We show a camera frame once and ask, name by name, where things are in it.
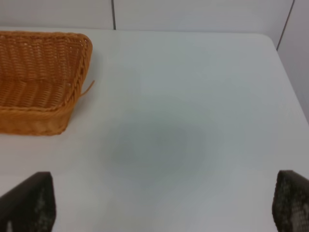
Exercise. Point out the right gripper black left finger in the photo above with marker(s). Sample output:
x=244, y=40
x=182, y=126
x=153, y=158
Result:
x=30, y=206

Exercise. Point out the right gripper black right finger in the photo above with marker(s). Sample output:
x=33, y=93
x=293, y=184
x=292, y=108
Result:
x=290, y=207

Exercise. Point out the orange woven wicker basket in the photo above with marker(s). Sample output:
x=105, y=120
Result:
x=41, y=80

